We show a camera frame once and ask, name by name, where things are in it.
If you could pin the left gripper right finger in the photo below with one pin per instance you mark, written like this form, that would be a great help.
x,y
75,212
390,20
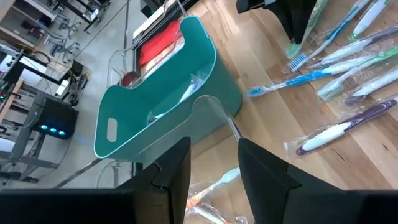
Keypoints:
x,y
273,193

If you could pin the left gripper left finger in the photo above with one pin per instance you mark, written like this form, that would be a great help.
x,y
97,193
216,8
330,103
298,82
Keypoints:
x,y
168,186

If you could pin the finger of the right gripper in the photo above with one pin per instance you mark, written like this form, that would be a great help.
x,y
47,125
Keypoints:
x,y
295,21
248,4

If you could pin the green toothbrush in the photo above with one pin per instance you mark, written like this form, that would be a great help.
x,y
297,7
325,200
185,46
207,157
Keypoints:
x,y
370,17
335,87
293,49

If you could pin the orange toothbrush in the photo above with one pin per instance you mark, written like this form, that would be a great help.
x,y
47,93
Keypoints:
x,y
228,175

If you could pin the clear plastic bin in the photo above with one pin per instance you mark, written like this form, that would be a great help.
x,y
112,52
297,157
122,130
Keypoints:
x,y
208,124
155,67

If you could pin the green plastic bin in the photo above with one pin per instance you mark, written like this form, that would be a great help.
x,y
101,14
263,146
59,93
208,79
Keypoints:
x,y
140,102

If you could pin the black computer tower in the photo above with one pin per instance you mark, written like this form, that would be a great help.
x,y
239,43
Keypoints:
x,y
59,118

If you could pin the grey metal desk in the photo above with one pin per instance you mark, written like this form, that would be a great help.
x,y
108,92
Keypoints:
x,y
18,160

